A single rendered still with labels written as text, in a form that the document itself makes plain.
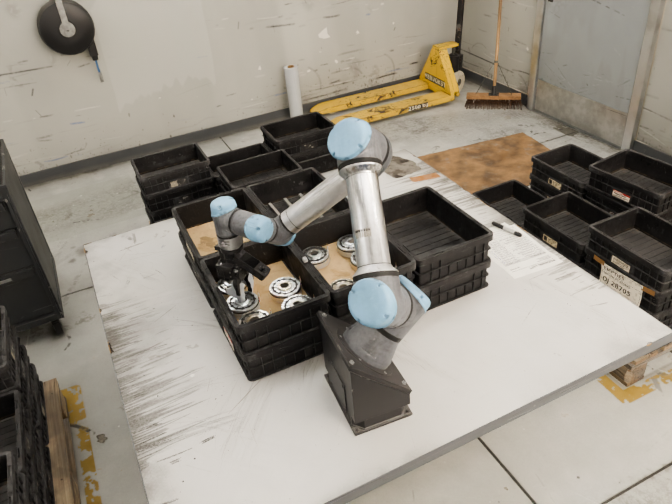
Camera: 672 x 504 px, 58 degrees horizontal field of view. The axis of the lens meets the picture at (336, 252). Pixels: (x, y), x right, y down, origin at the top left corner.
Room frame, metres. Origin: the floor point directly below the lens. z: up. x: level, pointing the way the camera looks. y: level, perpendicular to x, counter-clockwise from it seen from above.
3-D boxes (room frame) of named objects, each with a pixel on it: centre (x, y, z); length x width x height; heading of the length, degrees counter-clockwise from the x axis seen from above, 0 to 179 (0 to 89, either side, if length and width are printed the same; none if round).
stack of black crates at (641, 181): (2.52, -1.51, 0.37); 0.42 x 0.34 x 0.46; 23
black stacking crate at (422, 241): (1.76, -0.31, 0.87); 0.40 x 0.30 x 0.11; 23
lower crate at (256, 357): (1.53, 0.24, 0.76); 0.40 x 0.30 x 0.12; 23
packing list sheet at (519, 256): (1.86, -0.67, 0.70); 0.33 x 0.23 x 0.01; 23
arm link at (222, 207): (1.53, 0.31, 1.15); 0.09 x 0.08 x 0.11; 52
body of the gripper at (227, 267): (1.54, 0.32, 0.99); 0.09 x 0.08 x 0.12; 65
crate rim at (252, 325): (1.53, 0.24, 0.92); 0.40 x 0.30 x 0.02; 23
